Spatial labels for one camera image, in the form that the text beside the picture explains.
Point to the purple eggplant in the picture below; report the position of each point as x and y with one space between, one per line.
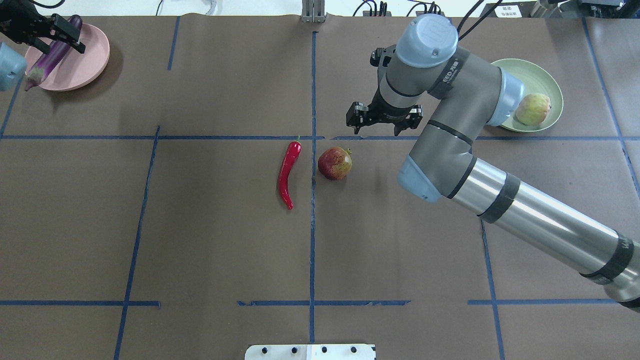
42 68

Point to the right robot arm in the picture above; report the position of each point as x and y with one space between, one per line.
472 94

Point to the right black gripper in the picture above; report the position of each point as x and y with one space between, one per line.
385 109

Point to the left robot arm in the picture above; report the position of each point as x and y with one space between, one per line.
12 64

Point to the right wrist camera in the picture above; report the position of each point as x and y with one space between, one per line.
381 56

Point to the red pomegranate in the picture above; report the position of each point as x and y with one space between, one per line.
335 163

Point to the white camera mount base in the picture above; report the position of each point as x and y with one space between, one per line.
323 351

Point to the aluminium frame post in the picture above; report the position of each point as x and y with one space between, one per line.
313 11

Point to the green peach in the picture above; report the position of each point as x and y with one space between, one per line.
533 109

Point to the pink plate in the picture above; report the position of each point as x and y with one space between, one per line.
77 70

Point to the green plate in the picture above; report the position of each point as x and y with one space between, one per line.
535 79

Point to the red chili pepper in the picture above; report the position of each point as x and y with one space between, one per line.
289 159

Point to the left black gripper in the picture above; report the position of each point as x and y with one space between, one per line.
21 26

